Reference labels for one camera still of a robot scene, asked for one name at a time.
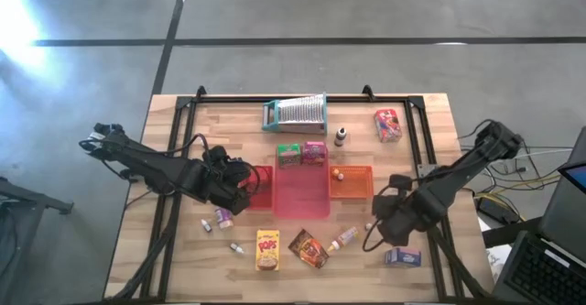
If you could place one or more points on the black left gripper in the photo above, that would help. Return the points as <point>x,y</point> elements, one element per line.
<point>224,181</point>

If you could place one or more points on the black power brick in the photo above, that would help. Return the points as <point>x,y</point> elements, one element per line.
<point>492,210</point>

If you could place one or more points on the white paper sheet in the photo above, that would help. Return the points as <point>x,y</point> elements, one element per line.
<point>496,261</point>

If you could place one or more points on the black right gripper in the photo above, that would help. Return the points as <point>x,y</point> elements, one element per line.
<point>398,220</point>

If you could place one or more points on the green cereal box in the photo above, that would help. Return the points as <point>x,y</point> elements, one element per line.
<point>288,155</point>

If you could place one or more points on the orange plastic basket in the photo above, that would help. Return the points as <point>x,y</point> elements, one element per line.
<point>354,186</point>

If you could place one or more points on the dark grey laptop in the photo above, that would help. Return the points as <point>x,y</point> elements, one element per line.
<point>540,273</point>

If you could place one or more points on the red cereal box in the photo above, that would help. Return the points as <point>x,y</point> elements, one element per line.
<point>387,125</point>

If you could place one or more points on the blue cereal box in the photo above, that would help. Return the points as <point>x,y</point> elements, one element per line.
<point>403,257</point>

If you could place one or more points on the red plastic basket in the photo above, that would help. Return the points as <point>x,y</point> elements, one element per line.
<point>263,199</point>

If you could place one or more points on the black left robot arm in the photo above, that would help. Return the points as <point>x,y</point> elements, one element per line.
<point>151,167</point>

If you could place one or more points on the dark bottle white collar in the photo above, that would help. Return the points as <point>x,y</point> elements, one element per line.
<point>340,136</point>

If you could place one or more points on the black metal bar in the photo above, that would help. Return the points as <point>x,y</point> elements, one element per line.
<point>508,234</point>

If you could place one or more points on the pink cereal box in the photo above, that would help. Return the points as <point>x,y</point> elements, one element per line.
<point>314,154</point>

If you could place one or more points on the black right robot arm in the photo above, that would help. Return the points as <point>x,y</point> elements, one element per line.
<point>467,172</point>

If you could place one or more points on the purple label spice jar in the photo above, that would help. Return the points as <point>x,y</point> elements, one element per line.
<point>224,220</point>

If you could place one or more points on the orange squeeze bottle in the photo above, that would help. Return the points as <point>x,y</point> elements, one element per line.
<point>344,238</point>

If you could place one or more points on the yellow Corn Pops box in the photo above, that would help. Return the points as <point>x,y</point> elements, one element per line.
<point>268,250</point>

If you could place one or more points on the pink translucent plastic bin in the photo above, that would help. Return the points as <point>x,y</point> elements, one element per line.
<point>302,195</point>

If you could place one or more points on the teal metal box grater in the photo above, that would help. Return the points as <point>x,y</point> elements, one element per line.
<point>300,112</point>

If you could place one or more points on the brown snack bag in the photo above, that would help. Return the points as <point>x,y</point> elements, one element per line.
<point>309,248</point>

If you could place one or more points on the black metal stand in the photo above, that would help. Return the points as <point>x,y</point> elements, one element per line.
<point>27,195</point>

